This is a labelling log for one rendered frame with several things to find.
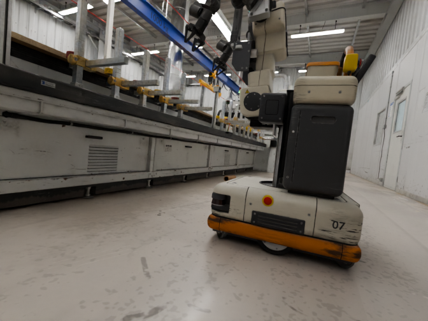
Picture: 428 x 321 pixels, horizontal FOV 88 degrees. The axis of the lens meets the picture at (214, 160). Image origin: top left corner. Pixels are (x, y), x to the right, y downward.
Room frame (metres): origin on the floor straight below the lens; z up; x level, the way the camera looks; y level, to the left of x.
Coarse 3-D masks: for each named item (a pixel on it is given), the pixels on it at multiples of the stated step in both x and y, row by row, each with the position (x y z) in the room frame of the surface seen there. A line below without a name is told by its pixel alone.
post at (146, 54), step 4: (144, 52) 1.67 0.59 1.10; (148, 52) 1.67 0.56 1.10; (144, 56) 1.67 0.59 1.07; (148, 56) 1.68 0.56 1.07; (144, 60) 1.67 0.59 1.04; (148, 60) 1.68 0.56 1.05; (144, 64) 1.67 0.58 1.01; (148, 64) 1.68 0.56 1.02; (144, 68) 1.66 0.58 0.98; (148, 68) 1.69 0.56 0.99; (144, 72) 1.66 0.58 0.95; (148, 72) 1.69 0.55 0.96; (144, 76) 1.66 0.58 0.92; (140, 96) 1.67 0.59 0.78; (144, 96) 1.67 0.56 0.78; (140, 100) 1.67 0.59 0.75; (144, 100) 1.67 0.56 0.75
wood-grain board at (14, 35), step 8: (16, 32) 1.09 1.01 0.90; (16, 40) 1.11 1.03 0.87; (24, 40) 1.12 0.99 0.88; (32, 40) 1.15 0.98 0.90; (32, 48) 1.20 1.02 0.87; (40, 48) 1.19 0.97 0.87; (48, 48) 1.22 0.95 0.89; (56, 56) 1.28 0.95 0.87; (64, 56) 1.30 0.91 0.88; (96, 72) 1.51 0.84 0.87; (128, 80) 1.72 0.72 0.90; (136, 88) 1.84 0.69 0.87; (184, 104) 2.44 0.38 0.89; (200, 112) 2.77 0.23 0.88
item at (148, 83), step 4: (136, 80) 1.41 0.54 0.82; (140, 80) 1.40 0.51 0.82; (144, 80) 1.39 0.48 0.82; (148, 80) 1.37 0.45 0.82; (152, 80) 1.36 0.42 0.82; (156, 80) 1.35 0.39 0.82; (108, 84) 1.52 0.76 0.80; (124, 84) 1.46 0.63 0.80; (128, 84) 1.44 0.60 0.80; (132, 84) 1.43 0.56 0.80; (136, 84) 1.41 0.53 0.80; (140, 84) 1.40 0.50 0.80; (144, 84) 1.39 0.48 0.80; (148, 84) 1.37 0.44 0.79; (152, 84) 1.36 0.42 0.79; (156, 84) 1.35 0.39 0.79
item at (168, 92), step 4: (136, 92) 1.74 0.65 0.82; (148, 92) 1.69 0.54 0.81; (152, 92) 1.68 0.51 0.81; (156, 92) 1.66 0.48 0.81; (160, 92) 1.64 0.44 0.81; (164, 92) 1.63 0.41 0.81; (168, 92) 1.62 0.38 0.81; (172, 92) 1.60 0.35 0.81; (176, 92) 1.59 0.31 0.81; (180, 92) 1.57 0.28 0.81
